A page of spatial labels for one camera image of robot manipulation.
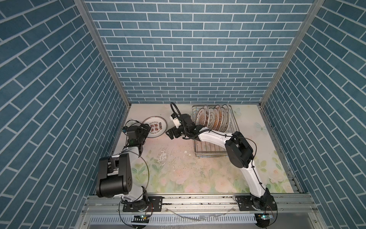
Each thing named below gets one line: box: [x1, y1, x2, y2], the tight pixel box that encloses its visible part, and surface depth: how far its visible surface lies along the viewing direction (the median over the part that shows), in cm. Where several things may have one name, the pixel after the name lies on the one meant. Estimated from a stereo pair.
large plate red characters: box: [141, 115, 168, 138], surface depth 109 cm
